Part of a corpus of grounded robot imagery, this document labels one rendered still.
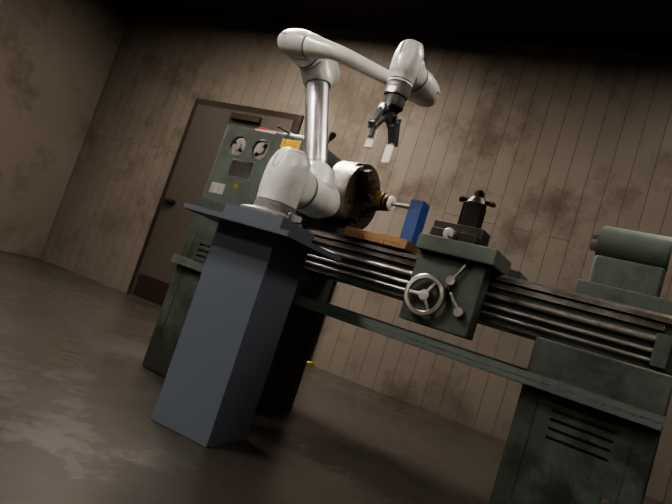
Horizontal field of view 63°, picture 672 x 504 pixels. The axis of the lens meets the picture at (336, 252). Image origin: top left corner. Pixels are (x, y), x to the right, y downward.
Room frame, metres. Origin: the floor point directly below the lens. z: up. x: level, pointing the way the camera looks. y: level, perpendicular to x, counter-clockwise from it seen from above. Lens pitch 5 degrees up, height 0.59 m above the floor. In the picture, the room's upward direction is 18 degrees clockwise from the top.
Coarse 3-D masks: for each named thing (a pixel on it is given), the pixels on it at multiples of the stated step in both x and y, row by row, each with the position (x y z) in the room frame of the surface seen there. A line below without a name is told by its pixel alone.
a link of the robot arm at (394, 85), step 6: (390, 78) 1.80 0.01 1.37; (396, 78) 1.79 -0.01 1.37; (402, 78) 1.78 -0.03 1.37; (390, 84) 1.80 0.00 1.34; (396, 84) 1.79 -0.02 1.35; (402, 84) 1.79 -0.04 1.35; (408, 84) 1.79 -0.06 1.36; (384, 90) 1.82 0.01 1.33; (390, 90) 1.80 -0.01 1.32; (396, 90) 1.78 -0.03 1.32; (402, 90) 1.79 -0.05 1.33; (408, 90) 1.80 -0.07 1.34; (402, 96) 1.80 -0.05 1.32; (408, 96) 1.81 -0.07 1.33
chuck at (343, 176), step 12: (348, 168) 2.42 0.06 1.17; (360, 168) 2.42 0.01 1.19; (372, 168) 2.50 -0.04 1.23; (336, 180) 2.41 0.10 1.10; (348, 180) 2.37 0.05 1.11; (360, 180) 2.44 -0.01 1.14; (348, 192) 2.39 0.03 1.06; (360, 192) 2.55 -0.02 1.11; (348, 204) 2.42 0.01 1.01; (336, 216) 2.45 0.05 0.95; (372, 216) 2.62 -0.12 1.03; (360, 228) 2.55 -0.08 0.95
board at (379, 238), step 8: (344, 232) 2.31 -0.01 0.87; (352, 232) 2.29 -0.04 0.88; (360, 232) 2.27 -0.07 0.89; (368, 232) 2.25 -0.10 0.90; (368, 240) 2.24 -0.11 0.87; (376, 240) 2.22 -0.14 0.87; (384, 240) 2.21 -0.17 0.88; (392, 240) 2.18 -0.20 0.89; (400, 240) 2.17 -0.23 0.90; (400, 248) 2.16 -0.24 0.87; (408, 248) 2.17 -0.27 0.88; (416, 248) 2.24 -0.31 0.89
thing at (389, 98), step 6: (384, 96) 1.83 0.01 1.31; (390, 96) 1.80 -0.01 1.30; (396, 96) 1.79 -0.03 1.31; (384, 102) 1.81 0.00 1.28; (390, 102) 1.79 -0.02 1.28; (396, 102) 1.79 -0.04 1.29; (402, 102) 1.80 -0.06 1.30; (390, 108) 1.80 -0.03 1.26; (396, 108) 1.81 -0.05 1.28; (402, 108) 1.81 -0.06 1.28; (384, 114) 1.81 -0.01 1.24; (396, 114) 1.84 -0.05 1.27; (390, 120) 1.82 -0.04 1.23
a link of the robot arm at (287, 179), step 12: (276, 156) 1.95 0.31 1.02; (288, 156) 1.93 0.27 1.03; (300, 156) 1.94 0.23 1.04; (276, 168) 1.92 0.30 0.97; (288, 168) 1.92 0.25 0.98; (300, 168) 1.94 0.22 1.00; (264, 180) 1.94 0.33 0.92; (276, 180) 1.92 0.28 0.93; (288, 180) 1.92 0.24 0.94; (300, 180) 1.95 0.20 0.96; (312, 180) 2.01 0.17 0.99; (264, 192) 1.93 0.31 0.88; (276, 192) 1.92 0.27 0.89; (288, 192) 1.93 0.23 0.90; (300, 192) 1.96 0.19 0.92; (312, 192) 2.02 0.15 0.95; (288, 204) 1.94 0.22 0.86; (300, 204) 2.01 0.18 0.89
